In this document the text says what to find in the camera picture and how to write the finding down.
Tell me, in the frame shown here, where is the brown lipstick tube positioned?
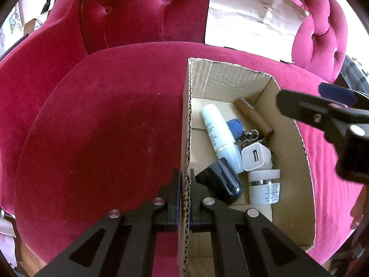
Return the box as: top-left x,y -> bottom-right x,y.
235,98 -> 275,139

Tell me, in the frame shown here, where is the white roll-on bottle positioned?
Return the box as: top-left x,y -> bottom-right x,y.
201,104 -> 244,174

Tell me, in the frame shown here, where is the white cream jar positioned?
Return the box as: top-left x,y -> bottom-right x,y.
248,169 -> 280,205

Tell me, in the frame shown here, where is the metal key bunch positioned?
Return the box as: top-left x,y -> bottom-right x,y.
237,129 -> 268,150

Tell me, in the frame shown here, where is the white USB charger plug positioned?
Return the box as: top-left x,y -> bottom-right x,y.
241,143 -> 273,172

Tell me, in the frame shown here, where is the blue key fob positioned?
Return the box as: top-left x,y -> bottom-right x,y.
226,118 -> 243,140

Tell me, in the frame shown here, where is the cardboard box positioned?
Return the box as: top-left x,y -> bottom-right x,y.
178,57 -> 316,276

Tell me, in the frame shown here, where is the person's right hand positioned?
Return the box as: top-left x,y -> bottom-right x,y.
350,188 -> 367,229

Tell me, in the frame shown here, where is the grey plaid fabric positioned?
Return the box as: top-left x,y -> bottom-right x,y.
340,55 -> 369,95

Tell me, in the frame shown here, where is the black glossy device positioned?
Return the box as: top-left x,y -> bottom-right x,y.
195,158 -> 244,205

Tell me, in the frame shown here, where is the brown paper sheet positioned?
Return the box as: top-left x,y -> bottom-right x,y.
205,0 -> 309,63

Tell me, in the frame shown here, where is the red velvet armchair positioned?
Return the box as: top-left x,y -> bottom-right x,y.
1,0 -> 347,263

